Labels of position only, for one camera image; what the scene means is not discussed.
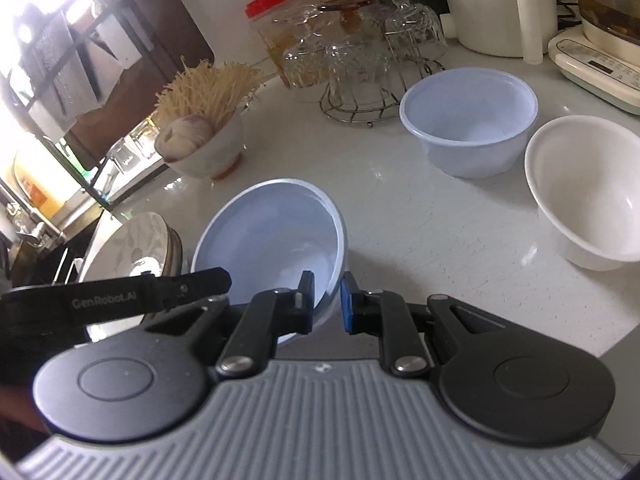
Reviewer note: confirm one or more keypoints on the white electric pot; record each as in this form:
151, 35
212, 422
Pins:
490, 10

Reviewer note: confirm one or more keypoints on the purple-skinned garlic bulb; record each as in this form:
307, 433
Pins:
185, 135

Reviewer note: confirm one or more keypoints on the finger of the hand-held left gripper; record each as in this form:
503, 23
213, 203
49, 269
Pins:
200, 285

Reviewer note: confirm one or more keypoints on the chrome faucet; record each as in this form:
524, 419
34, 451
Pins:
30, 232

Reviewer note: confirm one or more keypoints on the white ceramic bowl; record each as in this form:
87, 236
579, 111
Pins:
585, 185

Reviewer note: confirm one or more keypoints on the white cutlery holder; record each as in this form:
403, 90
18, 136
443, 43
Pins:
112, 40

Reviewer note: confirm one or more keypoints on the stack of glass cups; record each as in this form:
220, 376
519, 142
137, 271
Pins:
360, 55

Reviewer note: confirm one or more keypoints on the clear drinking glass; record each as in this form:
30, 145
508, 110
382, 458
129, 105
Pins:
146, 136
125, 156

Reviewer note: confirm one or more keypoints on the clear jar with red lid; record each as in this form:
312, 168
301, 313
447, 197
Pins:
272, 30

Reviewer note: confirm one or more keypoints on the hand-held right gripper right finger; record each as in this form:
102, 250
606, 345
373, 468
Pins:
350, 310

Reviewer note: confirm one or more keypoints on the pale blue plastic bowl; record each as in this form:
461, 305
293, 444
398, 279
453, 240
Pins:
470, 120
270, 240

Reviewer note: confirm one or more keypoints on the yellow detergent bottle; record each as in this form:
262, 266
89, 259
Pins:
35, 185

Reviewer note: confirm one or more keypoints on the black sink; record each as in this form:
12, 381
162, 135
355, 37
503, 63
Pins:
45, 265

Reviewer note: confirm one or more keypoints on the glass electric kettle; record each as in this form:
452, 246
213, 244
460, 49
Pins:
595, 55

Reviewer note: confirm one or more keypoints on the bundle of dried noodles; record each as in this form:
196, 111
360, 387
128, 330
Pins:
210, 87

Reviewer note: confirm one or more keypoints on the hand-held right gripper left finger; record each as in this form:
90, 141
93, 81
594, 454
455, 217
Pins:
306, 305

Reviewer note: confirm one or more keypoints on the white bowl holding garlic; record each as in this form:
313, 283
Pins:
215, 155

